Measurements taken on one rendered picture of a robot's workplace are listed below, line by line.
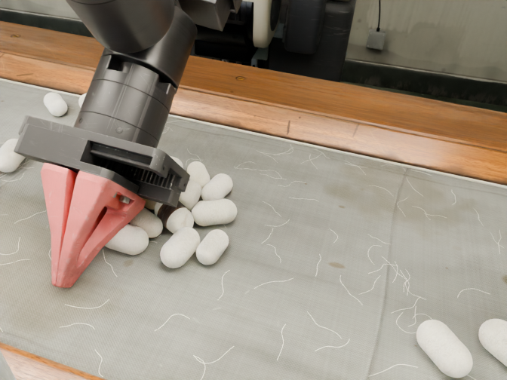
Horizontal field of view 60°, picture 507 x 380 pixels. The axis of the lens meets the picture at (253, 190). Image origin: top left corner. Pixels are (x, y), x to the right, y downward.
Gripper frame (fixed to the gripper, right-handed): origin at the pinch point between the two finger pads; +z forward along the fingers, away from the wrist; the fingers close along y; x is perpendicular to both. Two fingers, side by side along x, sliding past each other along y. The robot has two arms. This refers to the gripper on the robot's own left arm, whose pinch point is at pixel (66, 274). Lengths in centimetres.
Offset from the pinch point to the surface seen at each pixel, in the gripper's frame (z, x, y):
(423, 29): -139, 172, 34
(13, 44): -22.4, 18.0, -28.4
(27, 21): -106, 183, -186
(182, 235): -4.7, 2.8, 5.9
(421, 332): -3.1, 1.7, 22.9
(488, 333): -4.3, 2.4, 26.8
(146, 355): 2.9, -0.9, 7.4
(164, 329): 1.3, 0.4, 7.6
